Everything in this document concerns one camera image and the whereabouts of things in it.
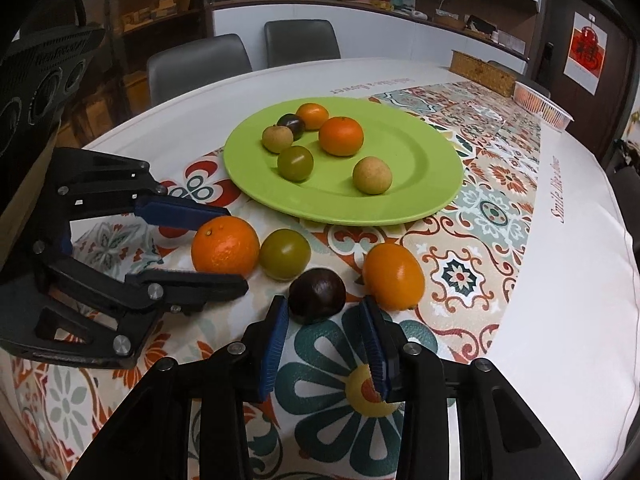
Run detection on white counter cabinet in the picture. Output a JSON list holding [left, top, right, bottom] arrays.
[[212, 2, 531, 77]]

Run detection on beige longan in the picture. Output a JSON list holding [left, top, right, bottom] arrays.
[[262, 125, 294, 154], [352, 156, 392, 195]]

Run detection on green plate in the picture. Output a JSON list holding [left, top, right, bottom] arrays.
[[223, 97, 465, 226]]

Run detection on dark wooden door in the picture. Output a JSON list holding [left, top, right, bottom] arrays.
[[530, 0, 637, 161]]

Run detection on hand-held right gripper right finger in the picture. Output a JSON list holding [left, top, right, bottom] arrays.
[[357, 295, 583, 480]]

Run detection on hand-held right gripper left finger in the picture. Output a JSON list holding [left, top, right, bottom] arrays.
[[67, 295, 291, 480]]

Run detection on dark plum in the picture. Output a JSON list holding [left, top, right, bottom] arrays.
[[276, 114, 307, 142], [288, 268, 347, 325]]

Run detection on red wall calendar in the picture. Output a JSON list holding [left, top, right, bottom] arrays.
[[564, 11, 608, 95]]

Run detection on white plastic basket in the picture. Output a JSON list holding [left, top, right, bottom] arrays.
[[513, 81, 575, 131]]

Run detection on black bag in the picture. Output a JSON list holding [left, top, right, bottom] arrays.
[[465, 16, 498, 38]]

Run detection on small orange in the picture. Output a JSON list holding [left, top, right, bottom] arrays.
[[362, 243, 426, 311], [295, 103, 330, 131]]

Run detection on patterned table runner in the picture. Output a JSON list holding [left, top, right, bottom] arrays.
[[10, 82, 543, 480]]

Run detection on green tomato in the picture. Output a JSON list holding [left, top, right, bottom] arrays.
[[258, 228, 312, 281], [277, 145, 315, 182]]

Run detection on woven wicker box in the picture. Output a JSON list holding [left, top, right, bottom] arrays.
[[450, 50, 516, 99]]

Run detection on large orange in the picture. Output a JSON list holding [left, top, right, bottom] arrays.
[[318, 116, 364, 157], [191, 216, 261, 276]]

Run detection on glass display cabinet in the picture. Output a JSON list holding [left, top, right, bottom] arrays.
[[100, 0, 207, 68]]

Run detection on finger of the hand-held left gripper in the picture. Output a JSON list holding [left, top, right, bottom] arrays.
[[0, 237, 250, 370], [44, 147, 232, 235]]

